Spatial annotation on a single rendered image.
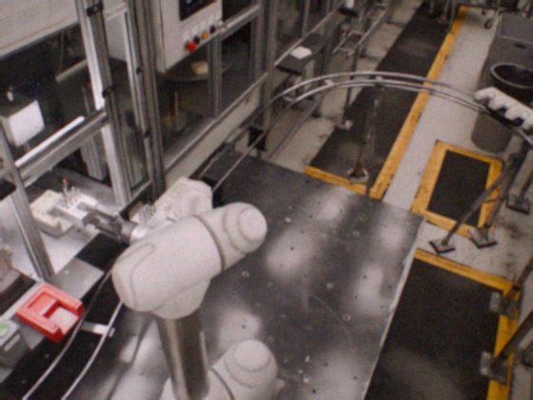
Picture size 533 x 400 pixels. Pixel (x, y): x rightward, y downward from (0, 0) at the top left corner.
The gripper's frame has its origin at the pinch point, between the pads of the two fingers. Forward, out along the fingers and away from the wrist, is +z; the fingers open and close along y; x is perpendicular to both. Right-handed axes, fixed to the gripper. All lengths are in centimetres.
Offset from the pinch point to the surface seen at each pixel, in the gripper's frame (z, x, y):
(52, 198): 21.8, -4.1, -6.6
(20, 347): -11.6, 45.6, -8.6
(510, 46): -133, -349, -43
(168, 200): -9.8, -32.4, -16.3
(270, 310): -63, -17, -35
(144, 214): -12.0, -14.3, -7.4
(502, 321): -166, -111, -101
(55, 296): -9.1, 28.0, -7.4
